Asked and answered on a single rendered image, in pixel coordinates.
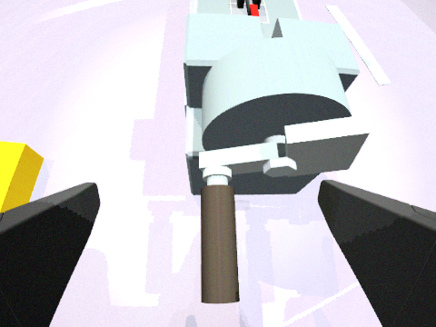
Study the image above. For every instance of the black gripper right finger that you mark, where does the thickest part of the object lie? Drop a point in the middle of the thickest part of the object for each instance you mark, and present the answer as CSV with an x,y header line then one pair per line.
x,y
391,248

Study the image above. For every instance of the yellow block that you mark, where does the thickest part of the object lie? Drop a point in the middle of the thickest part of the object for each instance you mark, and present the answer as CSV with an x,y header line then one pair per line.
x,y
19,167

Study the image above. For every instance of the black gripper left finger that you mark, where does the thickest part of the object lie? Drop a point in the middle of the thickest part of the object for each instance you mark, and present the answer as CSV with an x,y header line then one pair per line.
x,y
40,245

